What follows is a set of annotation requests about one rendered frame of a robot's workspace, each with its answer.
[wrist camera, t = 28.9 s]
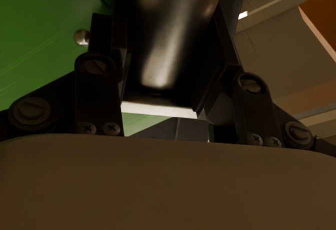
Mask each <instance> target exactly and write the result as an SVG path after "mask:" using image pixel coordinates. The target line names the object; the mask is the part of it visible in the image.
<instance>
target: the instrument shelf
mask: <svg viewBox="0 0 336 230"><path fill-rule="evenodd" d="M298 8H299V11H300V13H301V16H302V19H303V20H304V21H305V23H306V24H307V25H308V27H309V28H310V29H311V31H312V32H313V33H314V35H315V36H316V37H317V38H318V40H319V41H320V42H321V44H322V45H323V46H324V48H325V49H326V50H327V52H328V53H329V54H330V56H331V57H332V58H333V60H334V61H335V62H336V0H307V1H305V2H303V3H301V4H299V5H298Z"/></svg>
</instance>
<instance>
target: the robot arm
mask: <svg viewBox="0 0 336 230"><path fill-rule="evenodd" d="M132 52H133V9H132V0H112V3H111V11H110V15H105V14H99V13H92V19H91V27H90V35H89V43H88V50H87V52H85V53H82V54H81V55H79V56H78V57H77V58H76V60H75V63H74V71H72V72H70V73H68V74H66V75H64V76H62V77H60V78H58V79H56V80H54V81H52V82H50V83H48V84H46V85H44V86H42V87H40V88H38V89H36V90H34V91H32V92H30V93H28V94H26V95H24V96H22V97H20V98H18V99H17V100H15V101H14V102H13V103H12V104H11V106H10V107H9V109H5V110H1V111H0V230H336V145H335V144H333V143H331V142H329V141H327V140H325V139H323V138H321V137H319V136H317V135H315V136H314V137H313V135H312V133H311V131H310V130H309V129H308V128H307V127H306V126H305V125H304V124H303V123H301V122H300V121H298V120H297V119H296V118H294V117H293V116H292V115H290V114H289V113H288V112H286V111H285V110H283V109H282V108H281V107H279V106H278V105H277V104H275V103H274V102H273V101H272V97H271V94H270V90H269V87H268V85H267V83H266V82H265V81H264V80H263V79H262V78H261V77H260V76H258V75H256V74H254V73H251V72H245V70H244V67H243V64H242V62H241V59H240V56H239V53H238V50H237V47H236V44H235V41H234V38H233V37H232V36H231V34H230V31H229V28H228V25H227V22H226V19H225V17H224V14H223V11H222V8H221V5H220V4H217V6H216V8H215V11H214V13H213V15H212V18H211V20H210V22H209V25H208V27H207V30H206V32H205V34H204V37H203V39H202V42H201V44H200V46H199V49H198V51H197V54H196V56H195V58H194V61H193V63H192V65H191V68H190V70H189V73H188V75H187V82H189V84H188V89H189V94H190V100H191V106H192V111H193V112H196V117H197V120H206V121H209V124H208V133H209V142H203V141H188V140H173V139H158V138H143V137H128V136H124V128H123V119H122V111H121V105H122V100H123V96H124V91H125V86H126V82H127V77H128V72H129V68H130V63H131V58H132Z"/></svg>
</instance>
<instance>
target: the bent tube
mask: <svg viewBox="0 0 336 230"><path fill-rule="evenodd" d="M218 2H219V0H133V2H132V41H133V47H132V56H131V61H130V66H129V70H128V75H127V80H126V84H125V89H124V94H123V99H122V103H121V105H120V106H121V112H123V113H134V114H145V115H156V116H167V117H178V118H190V119H197V115H196V112H193V110H192V104H191V98H190V92H189V86H188V84H189V82H188V80H187V76H188V73H189V71H190V69H191V66H192V64H193V61H194V59H195V57H196V54H197V52H198V49H199V47H200V45H201V42H202V40H203V37H204V35H205V33H206V30H207V28H208V26H209V23H210V21H211V18H212V16H213V14H214V11H215V9H216V6H217V4H218Z"/></svg>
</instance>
